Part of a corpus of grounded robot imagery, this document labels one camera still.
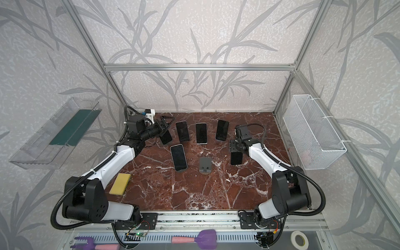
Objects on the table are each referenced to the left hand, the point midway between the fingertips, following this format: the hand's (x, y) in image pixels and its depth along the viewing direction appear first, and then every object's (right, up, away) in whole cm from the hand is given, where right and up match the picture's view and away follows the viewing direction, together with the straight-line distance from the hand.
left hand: (174, 117), depth 80 cm
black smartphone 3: (+34, -24, +13) cm, 44 cm away
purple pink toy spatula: (+17, -56, -10) cm, 59 cm away
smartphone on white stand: (+12, -10, +26) cm, 30 cm away
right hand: (+34, -13, +12) cm, 38 cm away
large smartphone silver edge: (+1, -22, +7) cm, 23 cm away
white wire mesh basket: (+60, -9, -17) cm, 63 cm away
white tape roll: (+56, -55, -11) cm, 79 cm away
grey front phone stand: (+16, -27, +9) cm, 33 cm away
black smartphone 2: (+26, -6, +19) cm, 33 cm away
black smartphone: (-1, -8, +28) cm, 29 cm away
